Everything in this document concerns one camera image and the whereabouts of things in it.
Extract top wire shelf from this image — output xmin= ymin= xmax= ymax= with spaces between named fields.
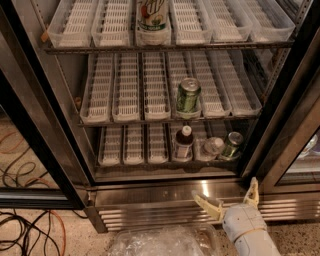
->
xmin=44 ymin=41 xmax=294 ymax=55

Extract wire shelf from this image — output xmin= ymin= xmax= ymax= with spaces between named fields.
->
xmin=44 ymin=41 xmax=294 ymax=55
xmin=77 ymin=114 xmax=260 ymax=128
xmin=96 ymin=159 xmax=239 ymax=169

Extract open glass fridge door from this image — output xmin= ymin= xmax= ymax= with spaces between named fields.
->
xmin=0 ymin=0 xmax=90 ymax=210

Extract green can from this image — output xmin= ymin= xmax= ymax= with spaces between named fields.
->
xmin=176 ymin=78 xmax=201 ymax=113
xmin=221 ymin=132 xmax=243 ymax=158

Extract stainless steel display fridge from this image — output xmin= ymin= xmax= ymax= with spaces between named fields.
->
xmin=1 ymin=0 xmax=320 ymax=232

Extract bottom wire shelf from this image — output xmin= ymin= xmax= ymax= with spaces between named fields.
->
xmin=96 ymin=159 xmax=239 ymax=169

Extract middle wire shelf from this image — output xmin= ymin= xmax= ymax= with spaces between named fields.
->
xmin=77 ymin=114 xmax=260 ymax=128

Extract clear water bottle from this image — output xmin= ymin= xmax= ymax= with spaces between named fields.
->
xmin=201 ymin=137 xmax=225 ymax=159

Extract brown bottle with white cap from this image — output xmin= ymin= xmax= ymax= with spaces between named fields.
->
xmin=174 ymin=125 xmax=194 ymax=161

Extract white can on top shelf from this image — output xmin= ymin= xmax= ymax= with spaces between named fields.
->
xmin=136 ymin=0 xmax=169 ymax=32

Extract shelf tray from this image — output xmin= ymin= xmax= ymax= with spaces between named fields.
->
xmin=123 ymin=124 xmax=144 ymax=165
xmin=112 ymin=53 xmax=140 ymax=122
xmin=142 ymin=52 xmax=171 ymax=120
xmin=203 ymin=0 xmax=253 ymax=43
xmin=80 ymin=53 xmax=114 ymax=124
xmin=238 ymin=0 xmax=295 ymax=42
xmin=191 ymin=51 xmax=231 ymax=118
xmin=47 ymin=0 xmax=98 ymax=48
xmin=214 ymin=50 xmax=262 ymax=116
xmin=91 ymin=0 xmax=132 ymax=47
xmin=147 ymin=123 xmax=168 ymax=164
xmin=98 ymin=127 xmax=122 ymax=166
xmin=170 ymin=0 xmax=213 ymax=45

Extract black and orange floor cables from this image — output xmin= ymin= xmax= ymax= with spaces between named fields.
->
xmin=0 ymin=209 xmax=89 ymax=256

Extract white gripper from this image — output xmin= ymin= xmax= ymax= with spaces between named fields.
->
xmin=192 ymin=177 xmax=267 ymax=242

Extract right glass fridge door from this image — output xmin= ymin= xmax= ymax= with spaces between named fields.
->
xmin=257 ymin=31 xmax=320 ymax=194

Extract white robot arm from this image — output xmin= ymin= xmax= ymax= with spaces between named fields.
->
xmin=192 ymin=177 xmax=281 ymax=256

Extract clear plastic bag container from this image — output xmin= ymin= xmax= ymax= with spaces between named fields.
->
xmin=107 ymin=224 xmax=222 ymax=256

